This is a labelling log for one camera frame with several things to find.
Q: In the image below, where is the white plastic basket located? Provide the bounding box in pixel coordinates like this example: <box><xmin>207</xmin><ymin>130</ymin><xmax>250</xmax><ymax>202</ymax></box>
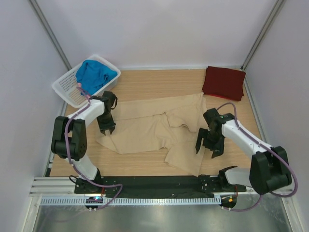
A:
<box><xmin>52</xmin><ymin>55</ymin><xmax>121</xmax><ymax>108</ymax></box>

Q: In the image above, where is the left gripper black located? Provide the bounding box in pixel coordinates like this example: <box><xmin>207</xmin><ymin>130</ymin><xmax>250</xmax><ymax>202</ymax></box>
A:
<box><xmin>97</xmin><ymin>112</ymin><xmax>116</xmax><ymax>135</ymax></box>

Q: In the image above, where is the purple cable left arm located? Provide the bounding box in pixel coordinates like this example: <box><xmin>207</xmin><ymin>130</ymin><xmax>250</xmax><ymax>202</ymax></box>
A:
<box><xmin>64</xmin><ymin>86</ymin><xmax>123</xmax><ymax>213</ymax></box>

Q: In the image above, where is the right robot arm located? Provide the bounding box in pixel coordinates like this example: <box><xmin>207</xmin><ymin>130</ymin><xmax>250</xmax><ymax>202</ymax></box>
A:
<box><xmin>195</xmin><ymin>108</ymin><xmax>292</xmax><ymax>195</ymax></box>

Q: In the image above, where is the beige t shirt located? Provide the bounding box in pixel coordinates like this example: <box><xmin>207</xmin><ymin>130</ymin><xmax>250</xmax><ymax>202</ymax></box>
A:
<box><xmin>96</xmin><ymin>93</ymin><xmax>207</xmax><ymax>176</ymax></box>

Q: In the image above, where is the folded dark red shirt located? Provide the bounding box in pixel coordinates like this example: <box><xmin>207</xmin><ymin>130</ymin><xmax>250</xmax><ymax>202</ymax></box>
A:
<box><xmin>202</xmin><ymin>66</ymin><xmax>246</xmax><ymax>101</ymax></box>

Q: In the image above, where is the blue t shirt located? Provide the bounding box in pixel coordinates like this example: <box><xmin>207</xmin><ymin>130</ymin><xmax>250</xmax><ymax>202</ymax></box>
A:
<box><xmin>75</xmin><ymin>59</ymin><xmax>118</xmax><ymax>95</ymax></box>

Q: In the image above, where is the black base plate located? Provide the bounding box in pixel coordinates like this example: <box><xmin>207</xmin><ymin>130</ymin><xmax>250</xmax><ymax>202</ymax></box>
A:
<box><xmin>74</xmin><ymin>174</ymin><xmax>246</xmax><ymax>199</ymax></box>

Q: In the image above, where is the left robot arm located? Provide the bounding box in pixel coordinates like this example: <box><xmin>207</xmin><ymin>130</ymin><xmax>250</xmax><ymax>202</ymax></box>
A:
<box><xmin>51</xmin><ymin>91</ymin><xmax>118</xmax><ymax>193</ymax></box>

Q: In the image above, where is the slotted cable duct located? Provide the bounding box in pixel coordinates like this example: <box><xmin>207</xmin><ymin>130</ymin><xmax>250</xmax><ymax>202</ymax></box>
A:
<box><xmin>40</xmin><ymin>195</ymin><xmax>221</xmax><ymax>206</ymax></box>

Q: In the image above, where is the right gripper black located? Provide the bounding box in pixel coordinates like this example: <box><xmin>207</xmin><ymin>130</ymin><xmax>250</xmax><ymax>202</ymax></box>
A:
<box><xmin>195</xmin><ymin>128</ymin><xmax>225</xmax><ymax>159</ymax></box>

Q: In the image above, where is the right aluminium frame post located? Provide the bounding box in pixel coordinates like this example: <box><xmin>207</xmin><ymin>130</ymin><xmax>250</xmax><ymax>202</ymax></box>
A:
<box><xmin>241</xmin><ymin>0</ymin><xmax>286</xmax><ymax>71</ymax></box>

